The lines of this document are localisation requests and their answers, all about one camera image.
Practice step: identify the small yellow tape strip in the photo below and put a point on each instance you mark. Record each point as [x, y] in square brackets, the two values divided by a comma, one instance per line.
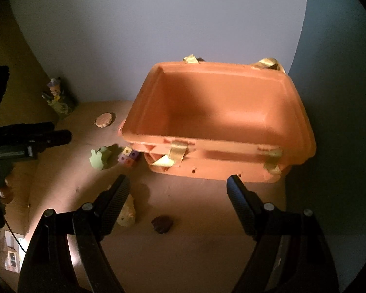
[190, 59]

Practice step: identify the orange plastic container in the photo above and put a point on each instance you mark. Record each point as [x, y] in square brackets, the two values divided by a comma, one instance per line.
[219, 113]

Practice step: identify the pale yellow duck toy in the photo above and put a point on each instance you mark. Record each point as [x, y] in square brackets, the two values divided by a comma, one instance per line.
[127, 215]

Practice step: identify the coloured cube blocks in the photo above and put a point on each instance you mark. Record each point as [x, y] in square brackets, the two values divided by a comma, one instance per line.
[128, 156]

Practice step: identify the round biscuit toy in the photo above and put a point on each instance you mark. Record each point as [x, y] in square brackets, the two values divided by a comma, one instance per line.
[104, 119]

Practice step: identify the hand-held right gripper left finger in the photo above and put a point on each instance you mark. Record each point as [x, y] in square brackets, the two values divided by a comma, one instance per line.
[119, 195]

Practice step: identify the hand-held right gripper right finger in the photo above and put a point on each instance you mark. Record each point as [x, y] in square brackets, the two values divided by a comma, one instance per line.
[239, 201]

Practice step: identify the small cartoon figurine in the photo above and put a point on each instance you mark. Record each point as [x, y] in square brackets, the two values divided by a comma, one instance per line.
[57, 97]

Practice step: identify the dark brown toy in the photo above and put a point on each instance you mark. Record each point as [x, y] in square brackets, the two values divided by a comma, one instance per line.
[162, 223]

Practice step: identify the green frog toy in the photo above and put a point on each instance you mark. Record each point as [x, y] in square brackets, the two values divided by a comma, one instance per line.
[99, 158]

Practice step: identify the pale printed box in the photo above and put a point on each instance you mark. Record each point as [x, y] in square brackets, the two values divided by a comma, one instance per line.
[13, 251]

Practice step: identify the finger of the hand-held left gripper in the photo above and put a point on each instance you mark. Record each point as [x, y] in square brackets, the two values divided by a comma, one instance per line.
[56, 138]
[27, 127]

